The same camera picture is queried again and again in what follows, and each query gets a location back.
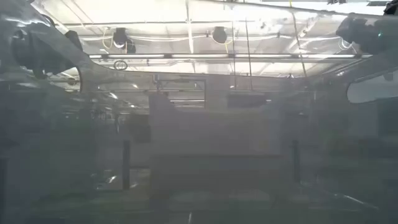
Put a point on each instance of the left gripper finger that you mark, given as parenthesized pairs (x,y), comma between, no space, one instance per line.
(74,40)

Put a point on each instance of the black round ceiling lamp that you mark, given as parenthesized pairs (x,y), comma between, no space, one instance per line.
(119,37)
(219,34)

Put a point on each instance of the long ceiling light bar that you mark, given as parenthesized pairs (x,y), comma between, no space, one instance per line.
(217,56)

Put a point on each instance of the white partition wall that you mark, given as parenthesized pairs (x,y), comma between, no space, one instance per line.
(214,130)

